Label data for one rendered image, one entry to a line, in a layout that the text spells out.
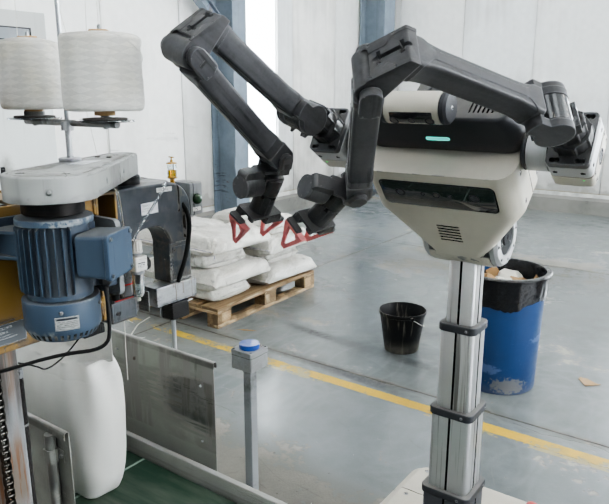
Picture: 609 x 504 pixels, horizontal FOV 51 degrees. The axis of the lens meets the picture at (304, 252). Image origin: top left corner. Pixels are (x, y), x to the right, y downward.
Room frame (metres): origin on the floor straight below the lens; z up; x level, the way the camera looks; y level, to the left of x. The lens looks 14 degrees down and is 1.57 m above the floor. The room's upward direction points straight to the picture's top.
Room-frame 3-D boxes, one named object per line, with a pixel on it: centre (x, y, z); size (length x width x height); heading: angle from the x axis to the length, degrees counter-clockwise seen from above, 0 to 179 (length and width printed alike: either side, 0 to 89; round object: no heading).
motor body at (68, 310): (1.26, 0.50, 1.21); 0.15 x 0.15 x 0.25
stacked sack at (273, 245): (5.02, 0.25, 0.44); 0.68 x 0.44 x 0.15; 144
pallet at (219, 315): (4.88, 0.59, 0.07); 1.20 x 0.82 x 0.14; 146
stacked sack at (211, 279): (4.51, 0.59, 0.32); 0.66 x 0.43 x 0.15; 146
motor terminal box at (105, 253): (1.24, 0.39, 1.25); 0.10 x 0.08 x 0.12; 169
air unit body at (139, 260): (1.53, 0.41, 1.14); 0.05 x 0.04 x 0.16; 144
